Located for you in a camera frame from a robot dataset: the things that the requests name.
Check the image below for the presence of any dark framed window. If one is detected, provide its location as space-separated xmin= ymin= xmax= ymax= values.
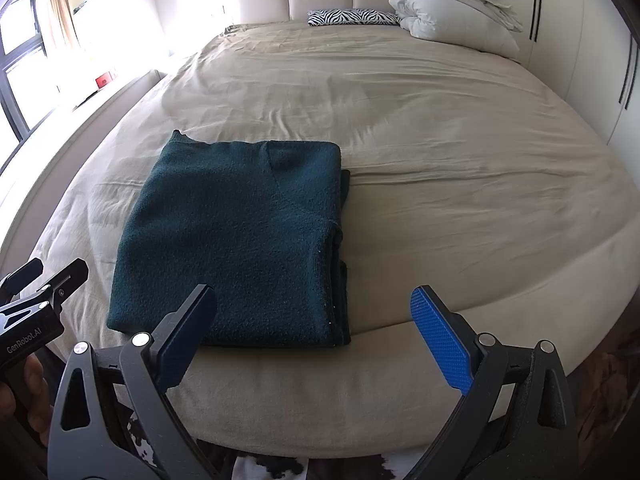
xmin=0 ymin=0 xmax=57 ymax=148

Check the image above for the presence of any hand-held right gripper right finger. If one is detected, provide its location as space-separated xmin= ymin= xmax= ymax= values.
xmin=407 ymin=285 xmax=571 ymax=480

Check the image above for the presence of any white padded headboard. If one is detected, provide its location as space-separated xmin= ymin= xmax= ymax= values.
xmin=220 ymin=0 xmax=640 ymax=147

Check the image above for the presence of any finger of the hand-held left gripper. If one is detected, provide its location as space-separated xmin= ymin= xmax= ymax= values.
xmin=30 ymin=258 xmax=90 ymax=311
xmin=0 ymin=258 xmax=44 ymax=302

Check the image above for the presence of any bed with beige sheet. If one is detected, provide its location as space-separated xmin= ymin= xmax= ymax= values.
xmin=0 ymin=20 xmax=640 ymax=453

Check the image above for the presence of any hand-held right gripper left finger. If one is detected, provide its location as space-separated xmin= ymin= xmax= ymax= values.
xmin=47 ymin=284 xmax=221 ymax=480

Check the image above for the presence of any zebra print pillow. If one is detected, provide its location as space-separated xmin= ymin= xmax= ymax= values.
xmin=306 ymin=8 xmax=402 ymax=28

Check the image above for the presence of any person's left hand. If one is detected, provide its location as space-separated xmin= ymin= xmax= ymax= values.
xmin=0 ymin=354 xmax=52 ymax=446

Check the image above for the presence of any folded white duvet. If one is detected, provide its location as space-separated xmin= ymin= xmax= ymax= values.
xmin=389 ymin=0 xmax=524 ymax=59

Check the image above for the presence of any brown curtain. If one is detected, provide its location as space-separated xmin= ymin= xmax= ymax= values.
xmin=37 ymin=0 xmax=82 ymax=53

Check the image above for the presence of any dark teal knit sweater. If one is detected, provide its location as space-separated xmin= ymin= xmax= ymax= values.
xmin=106 ymin=130 xmax=352 ymax=348

